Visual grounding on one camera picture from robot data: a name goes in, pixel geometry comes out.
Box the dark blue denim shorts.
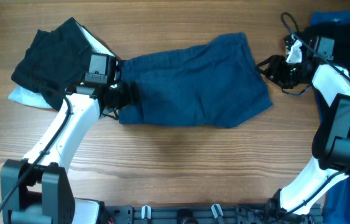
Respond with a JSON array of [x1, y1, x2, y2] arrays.
[[119, 32, 272, 128]]

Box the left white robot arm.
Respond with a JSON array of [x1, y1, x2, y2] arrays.
[[0, 53, 134, 223]]

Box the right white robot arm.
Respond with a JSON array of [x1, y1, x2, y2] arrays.
[[257, 37, 350, 222]]

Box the folded black shorts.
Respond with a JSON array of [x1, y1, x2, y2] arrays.
[[11, 17, 101, 111]]

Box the blue polo shirt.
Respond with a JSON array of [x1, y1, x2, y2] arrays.
[[310, 10, 350, 224]]

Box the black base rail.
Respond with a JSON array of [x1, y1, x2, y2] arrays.
[[106, 203, 324, 224]]

